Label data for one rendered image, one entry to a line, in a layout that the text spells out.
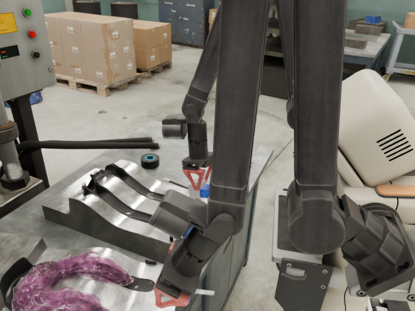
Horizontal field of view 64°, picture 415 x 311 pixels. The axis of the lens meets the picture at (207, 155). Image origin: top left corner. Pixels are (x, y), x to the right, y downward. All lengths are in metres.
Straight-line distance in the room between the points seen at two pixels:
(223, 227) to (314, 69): 0.25
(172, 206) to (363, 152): 0.33
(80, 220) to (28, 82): 0.69
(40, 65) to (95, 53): 3.22
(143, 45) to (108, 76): 0.97
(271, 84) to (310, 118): 4.44
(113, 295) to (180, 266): 0.30
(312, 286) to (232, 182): 0.37
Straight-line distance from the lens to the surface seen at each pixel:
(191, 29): 7.90
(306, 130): 0.44
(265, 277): 2.08
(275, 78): 4.83
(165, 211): 0.55
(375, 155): 0.62
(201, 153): 0.95
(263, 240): 2.30
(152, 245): 0.99
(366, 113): 0.59
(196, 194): 1.01
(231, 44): 0.41
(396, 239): 0.55
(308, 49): 0.41
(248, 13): 0.40
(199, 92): 0.88
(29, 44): 1.56
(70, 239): 1.14
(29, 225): 1.25
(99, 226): 1.07
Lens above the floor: 1.55
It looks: 29 degrees down
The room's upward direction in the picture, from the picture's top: 3 degrees clockwise
